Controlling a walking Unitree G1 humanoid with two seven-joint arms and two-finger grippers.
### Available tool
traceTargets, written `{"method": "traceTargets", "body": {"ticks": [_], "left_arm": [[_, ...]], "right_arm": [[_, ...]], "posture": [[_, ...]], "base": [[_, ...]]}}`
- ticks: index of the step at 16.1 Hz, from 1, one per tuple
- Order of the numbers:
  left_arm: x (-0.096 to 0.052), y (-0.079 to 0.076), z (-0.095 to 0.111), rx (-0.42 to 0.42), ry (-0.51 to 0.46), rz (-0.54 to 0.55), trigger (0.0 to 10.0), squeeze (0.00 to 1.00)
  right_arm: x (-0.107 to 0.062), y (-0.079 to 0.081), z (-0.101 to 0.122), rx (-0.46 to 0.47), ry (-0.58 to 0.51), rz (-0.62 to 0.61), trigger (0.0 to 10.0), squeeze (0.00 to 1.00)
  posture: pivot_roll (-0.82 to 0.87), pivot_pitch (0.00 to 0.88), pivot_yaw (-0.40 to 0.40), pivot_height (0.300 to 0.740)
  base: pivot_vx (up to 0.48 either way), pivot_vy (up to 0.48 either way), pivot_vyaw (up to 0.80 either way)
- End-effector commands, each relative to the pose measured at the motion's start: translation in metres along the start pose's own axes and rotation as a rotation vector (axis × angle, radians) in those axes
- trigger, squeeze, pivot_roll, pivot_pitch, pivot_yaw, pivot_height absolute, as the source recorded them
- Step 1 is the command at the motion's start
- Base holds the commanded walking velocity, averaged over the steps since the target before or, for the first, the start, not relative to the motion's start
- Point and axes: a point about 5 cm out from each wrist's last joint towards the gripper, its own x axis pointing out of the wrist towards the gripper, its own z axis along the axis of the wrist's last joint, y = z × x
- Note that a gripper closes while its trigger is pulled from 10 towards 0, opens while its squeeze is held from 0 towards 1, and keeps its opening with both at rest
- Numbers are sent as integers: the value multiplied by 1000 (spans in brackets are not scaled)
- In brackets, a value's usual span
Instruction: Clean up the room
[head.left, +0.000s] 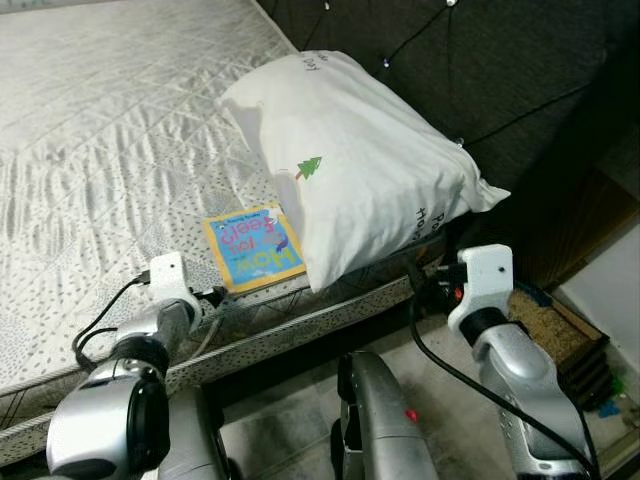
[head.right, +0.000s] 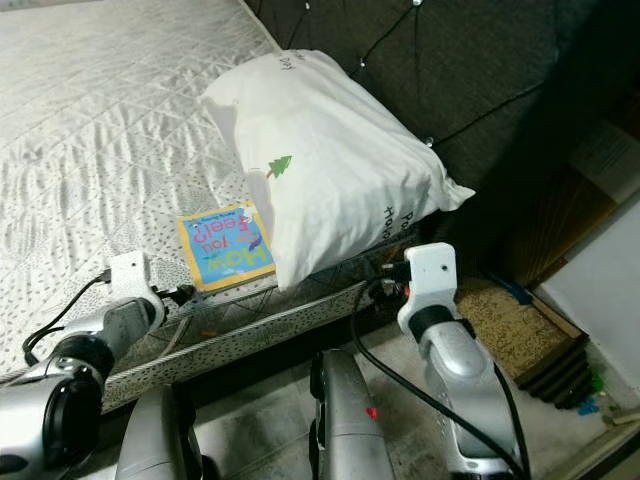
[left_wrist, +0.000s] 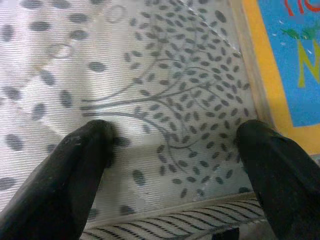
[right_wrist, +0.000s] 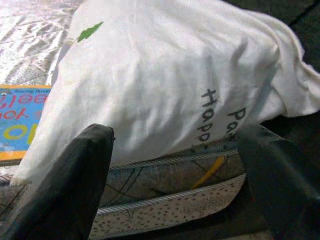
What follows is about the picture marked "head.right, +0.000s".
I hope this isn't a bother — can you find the silver robot leg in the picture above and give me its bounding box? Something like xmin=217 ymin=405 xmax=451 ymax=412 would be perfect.
xmin=308 ymin=350 xmax=401 ymax=480
xmin=115 ymin=385 xmax=211 ymax=480

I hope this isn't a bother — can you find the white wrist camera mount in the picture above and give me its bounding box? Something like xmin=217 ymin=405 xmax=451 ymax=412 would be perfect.
xmin=398 ymin=243 xmax=458 ymax=336
xmin=108 ymin=250 xmax=165 ymax=309

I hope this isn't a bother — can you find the small blue plastic toy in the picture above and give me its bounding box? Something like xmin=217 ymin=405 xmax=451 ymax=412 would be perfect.
xmin=571 ymin=396 xmax=607 ymax=417

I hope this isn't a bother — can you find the grey quilted mattress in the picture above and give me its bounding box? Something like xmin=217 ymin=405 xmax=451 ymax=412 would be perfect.
xmin=0 ymin=0 xmax=421 ymax=411

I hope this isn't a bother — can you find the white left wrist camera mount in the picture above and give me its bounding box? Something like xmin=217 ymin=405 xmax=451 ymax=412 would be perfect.
xmin=108 ymin=250 xmax=165 ymax=309

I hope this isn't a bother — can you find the black tufted headboard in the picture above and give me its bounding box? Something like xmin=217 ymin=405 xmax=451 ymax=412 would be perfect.
xmin=245 ymin=0 xmax=640 ymax=291

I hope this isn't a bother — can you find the blue and yellow children's book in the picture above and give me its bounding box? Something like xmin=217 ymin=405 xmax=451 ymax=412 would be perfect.
xmin=177 ymin=203 xmax=274 ymax=293

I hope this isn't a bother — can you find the brown-topped black tray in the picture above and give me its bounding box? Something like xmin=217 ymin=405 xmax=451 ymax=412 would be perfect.
xmin=455 ymin=278 xmax=589 ymax=406

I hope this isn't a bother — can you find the white printed pillow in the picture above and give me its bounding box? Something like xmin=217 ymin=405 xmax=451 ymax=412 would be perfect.
xmin=200 ymin=50 xmax=476 ymax=291

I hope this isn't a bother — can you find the silver right robot leg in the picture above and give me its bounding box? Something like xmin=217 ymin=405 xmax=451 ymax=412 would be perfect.
xmin=308 ymin=350 xmax=401 ymax=480

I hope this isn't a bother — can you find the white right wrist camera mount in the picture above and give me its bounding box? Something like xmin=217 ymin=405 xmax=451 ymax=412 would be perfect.
xmin=398 ymin=243 xmax=458 ymax=336

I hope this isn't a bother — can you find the silver left robot leg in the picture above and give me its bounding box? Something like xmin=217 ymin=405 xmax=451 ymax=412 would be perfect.
xmin=115 ymin=385 xmax=211 ymax=480

